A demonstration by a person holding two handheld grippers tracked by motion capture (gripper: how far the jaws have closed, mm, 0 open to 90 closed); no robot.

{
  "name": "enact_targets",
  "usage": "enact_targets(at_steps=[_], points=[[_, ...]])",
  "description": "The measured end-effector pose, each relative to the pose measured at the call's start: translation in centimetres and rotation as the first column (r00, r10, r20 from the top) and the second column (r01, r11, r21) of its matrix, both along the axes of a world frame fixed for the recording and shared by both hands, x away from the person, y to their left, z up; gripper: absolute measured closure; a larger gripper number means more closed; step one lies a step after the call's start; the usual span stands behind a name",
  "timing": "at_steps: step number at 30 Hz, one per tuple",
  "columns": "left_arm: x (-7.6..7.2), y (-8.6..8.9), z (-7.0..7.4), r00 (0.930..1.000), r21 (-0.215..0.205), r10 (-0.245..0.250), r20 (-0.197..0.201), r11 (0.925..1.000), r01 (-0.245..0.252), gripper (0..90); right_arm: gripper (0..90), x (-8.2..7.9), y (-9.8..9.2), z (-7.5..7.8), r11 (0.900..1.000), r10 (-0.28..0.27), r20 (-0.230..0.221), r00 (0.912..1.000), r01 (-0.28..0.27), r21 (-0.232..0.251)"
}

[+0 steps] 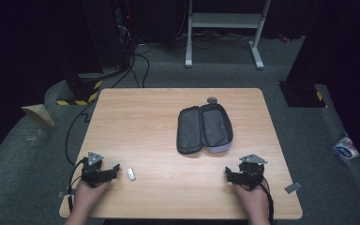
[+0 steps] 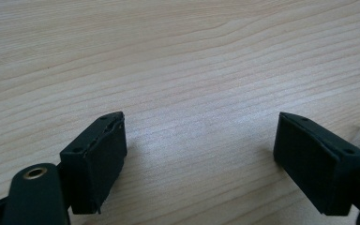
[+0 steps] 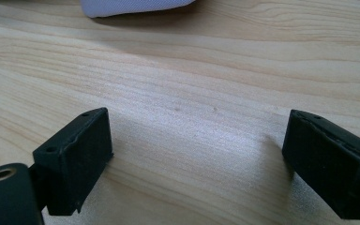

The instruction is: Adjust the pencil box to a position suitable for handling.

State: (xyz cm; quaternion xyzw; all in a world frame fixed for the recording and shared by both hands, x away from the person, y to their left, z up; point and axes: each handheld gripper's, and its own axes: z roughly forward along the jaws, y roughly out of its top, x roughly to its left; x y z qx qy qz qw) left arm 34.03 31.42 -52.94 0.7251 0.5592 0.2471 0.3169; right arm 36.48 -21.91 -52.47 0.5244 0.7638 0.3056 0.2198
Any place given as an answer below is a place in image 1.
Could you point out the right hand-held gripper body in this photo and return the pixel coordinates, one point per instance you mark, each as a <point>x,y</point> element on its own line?
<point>250,172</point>

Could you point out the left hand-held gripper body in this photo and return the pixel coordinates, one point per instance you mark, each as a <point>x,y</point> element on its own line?
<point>94,170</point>

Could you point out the person's left hand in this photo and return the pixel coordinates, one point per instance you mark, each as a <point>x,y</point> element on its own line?
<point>89,195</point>

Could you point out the person's right hand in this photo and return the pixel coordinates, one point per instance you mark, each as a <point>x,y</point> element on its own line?
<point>253,200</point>

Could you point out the small white eraser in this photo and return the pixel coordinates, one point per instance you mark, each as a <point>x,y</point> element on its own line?
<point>131,174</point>

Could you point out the small grey tape piece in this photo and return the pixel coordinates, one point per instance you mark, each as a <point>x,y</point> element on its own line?
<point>61,194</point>

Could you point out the grey tape strip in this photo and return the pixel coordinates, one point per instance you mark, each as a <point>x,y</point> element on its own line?
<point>292,187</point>

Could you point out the open grey pencil case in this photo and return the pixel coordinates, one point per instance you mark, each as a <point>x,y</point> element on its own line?
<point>204,128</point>

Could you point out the round grey zipper tag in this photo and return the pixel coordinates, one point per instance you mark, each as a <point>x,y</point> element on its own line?
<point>212,100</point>

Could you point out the beige cardboard piece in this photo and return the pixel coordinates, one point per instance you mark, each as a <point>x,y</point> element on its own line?
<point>39,114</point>

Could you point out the yellow black striped base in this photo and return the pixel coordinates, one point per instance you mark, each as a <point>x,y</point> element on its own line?
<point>306,95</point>
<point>81,92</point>

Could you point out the white blue packet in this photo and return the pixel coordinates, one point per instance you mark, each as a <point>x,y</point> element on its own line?
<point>345,148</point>

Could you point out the dark equipment rack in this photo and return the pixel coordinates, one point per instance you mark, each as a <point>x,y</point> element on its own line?
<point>120,31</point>

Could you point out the white metal stand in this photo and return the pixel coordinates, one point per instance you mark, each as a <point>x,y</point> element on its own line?
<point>225,22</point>

